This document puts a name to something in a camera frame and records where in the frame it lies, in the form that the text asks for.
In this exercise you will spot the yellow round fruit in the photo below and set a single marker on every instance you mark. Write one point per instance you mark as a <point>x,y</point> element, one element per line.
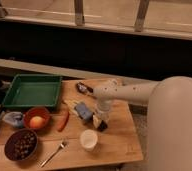
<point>36,122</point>

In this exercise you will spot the blue crumpled cloth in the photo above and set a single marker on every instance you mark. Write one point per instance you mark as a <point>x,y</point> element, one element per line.
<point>15,119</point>

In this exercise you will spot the orange bowl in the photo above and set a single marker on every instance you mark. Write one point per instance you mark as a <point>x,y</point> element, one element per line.
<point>36,111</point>

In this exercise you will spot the silver fork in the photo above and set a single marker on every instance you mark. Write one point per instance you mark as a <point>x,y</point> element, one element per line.
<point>62,145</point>

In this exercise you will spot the light wooden stick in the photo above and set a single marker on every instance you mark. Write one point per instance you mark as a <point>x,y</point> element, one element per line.
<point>71,105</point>

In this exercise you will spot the white paper cup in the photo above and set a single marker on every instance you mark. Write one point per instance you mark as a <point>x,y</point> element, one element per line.
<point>88,139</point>

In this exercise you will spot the green plastic tray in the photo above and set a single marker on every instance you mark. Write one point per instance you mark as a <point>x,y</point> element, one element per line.
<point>30,90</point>

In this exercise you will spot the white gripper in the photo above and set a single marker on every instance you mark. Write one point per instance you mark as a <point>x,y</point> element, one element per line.
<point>103,108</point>

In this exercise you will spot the black eraser block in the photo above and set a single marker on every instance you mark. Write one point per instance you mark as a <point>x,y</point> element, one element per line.
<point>103,126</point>

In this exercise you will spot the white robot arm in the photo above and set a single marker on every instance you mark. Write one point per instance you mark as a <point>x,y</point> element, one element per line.
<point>169,118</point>

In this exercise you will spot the red chili pepper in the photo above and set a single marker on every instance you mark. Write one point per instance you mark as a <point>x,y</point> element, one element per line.
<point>63,120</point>

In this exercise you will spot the dark bowl with snacks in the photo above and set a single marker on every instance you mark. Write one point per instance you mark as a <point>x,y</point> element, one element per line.
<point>21,145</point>

